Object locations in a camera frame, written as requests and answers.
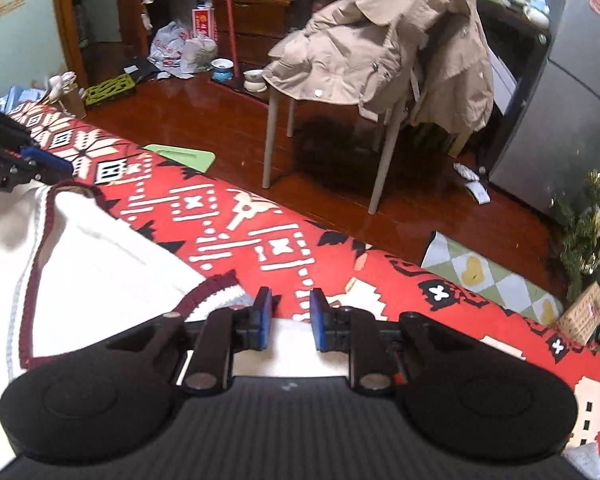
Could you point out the wooden door frame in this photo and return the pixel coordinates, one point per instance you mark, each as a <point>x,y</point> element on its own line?
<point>65,25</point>

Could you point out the red patterned blanket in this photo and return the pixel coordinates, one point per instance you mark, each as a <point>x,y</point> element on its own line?
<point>260,220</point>

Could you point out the white cardboard box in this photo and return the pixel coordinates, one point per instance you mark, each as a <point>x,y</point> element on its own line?
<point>502,85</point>

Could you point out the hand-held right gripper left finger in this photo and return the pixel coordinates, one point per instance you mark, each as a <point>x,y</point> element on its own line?
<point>266,317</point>

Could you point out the grey refrigerator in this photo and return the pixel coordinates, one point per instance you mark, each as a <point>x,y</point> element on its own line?
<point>570,110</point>

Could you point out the red and white box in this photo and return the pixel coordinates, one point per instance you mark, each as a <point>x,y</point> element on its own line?
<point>202,22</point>

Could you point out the white and blue small appliance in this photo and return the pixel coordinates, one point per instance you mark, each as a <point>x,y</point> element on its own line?
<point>537,10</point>

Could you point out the wooden drawer cabinet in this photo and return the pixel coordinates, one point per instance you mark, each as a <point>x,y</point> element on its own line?
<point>260,30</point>

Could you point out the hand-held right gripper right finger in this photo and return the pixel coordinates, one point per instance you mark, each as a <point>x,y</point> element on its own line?
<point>316,320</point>

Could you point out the white crumpled paper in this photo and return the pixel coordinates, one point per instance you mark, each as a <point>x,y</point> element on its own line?
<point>475,191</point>

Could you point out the green foot mat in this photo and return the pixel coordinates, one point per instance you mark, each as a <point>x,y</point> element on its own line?
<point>180,156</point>

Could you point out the checkered floor mat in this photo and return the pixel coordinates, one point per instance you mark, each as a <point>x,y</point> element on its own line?
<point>480,270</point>

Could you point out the beige jacket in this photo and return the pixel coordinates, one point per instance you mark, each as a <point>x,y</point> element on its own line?
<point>380,35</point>

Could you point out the kraft paper gift box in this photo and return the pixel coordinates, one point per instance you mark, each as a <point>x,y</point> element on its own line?
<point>582,312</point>

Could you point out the small Christmas tree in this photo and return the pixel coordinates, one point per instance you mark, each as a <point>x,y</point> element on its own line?
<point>590,235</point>

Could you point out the green plastic basket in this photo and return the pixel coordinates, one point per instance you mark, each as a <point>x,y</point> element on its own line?
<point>110,90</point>

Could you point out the light blue cloth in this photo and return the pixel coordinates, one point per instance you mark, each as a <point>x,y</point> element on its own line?
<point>15,97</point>

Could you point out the white plastic bag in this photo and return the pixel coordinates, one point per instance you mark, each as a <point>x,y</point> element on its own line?
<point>172,47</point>

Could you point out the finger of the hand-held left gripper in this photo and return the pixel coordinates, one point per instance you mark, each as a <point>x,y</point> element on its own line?
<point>40,160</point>

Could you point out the white knit vest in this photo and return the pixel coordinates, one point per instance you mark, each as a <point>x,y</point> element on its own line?
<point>80,270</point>

